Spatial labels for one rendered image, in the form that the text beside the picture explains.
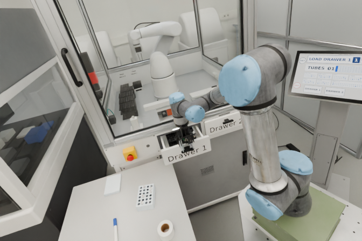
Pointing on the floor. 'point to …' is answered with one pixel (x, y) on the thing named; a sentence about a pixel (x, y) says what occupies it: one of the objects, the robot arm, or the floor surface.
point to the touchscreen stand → (329, 148)
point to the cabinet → (209, 170)
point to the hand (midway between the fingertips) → (186, 148)
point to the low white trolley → (127, 208)
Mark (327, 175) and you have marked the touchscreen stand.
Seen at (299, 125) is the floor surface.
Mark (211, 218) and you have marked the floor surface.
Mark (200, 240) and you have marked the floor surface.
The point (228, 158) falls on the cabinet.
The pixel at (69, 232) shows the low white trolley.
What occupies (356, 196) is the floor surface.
